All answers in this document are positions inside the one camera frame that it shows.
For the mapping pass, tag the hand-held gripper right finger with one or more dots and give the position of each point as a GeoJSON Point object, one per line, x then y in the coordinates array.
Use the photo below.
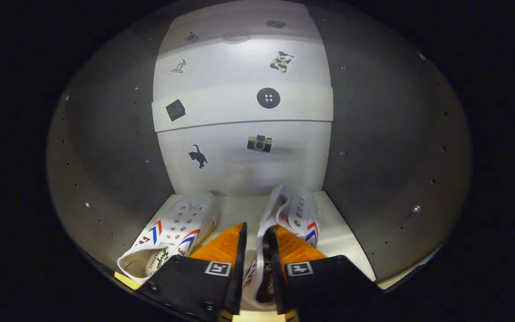
{"type": "Point", "coordinates": [277, 277]}

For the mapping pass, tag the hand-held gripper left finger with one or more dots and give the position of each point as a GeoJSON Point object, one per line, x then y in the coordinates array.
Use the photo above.
{"type": "Point", "coordinates": [237, 277]}

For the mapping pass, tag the white canvas shoe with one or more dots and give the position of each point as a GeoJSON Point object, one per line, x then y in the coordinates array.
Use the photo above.
{"type": "Point", "coordinates": [177, 228]}
{"type": "Point", "coordinates": [293, 210]}

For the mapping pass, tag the dark grey shoe cabinet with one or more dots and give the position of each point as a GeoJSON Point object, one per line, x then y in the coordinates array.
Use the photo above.
{"type": "Point", "coordinates": [239, 165]}

